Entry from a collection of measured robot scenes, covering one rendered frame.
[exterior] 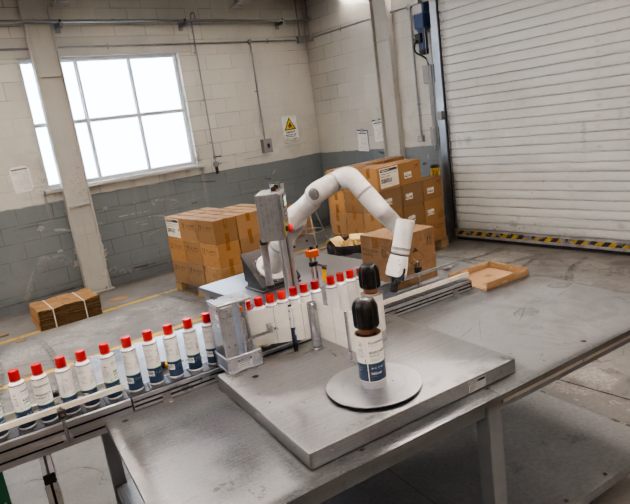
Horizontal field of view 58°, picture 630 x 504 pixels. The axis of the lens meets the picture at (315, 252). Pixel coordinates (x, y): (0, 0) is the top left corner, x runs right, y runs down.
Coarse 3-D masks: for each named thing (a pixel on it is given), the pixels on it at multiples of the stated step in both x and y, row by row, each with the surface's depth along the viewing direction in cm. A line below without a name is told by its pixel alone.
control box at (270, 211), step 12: (264, 192) 229; (276, 192) 223; (264, 204) 223; (276, 204) 222; (264, 216) 224; (276, 216) 223; (264, 228) 225; (276, 228) 224; (264, 240) 226; (276, 240) 226
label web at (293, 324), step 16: (304, 304) 216; (320, 304) 213; (256, 320) 216; (272, 320) 217; (288, 320) 217; (304, 320) 217; (320, 320) 215; (336, 320) 206; (272, 336) 218; (288, 336) 218; (304, 336) 219; (336, 336) 209
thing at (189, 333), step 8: (184, 320) 208; (184, 328) 209; (192, 328) 210; (184, 336) 209; (192, 336) 209; (184, 344) 211; (192, 344) 210; (192, 352) 210; (192, 360) 211; (200, 360) 213; (192, 368) 212; (200, 368) 213
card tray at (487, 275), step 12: (480, 264) 304; (492, 264) 305; (504, 264) 297; (468, 276) 296; (480, 276) 293; (492, 276) 291; (504, 276) 277; (516, 276) 281; (480, 288) 275; (492, 288) 273
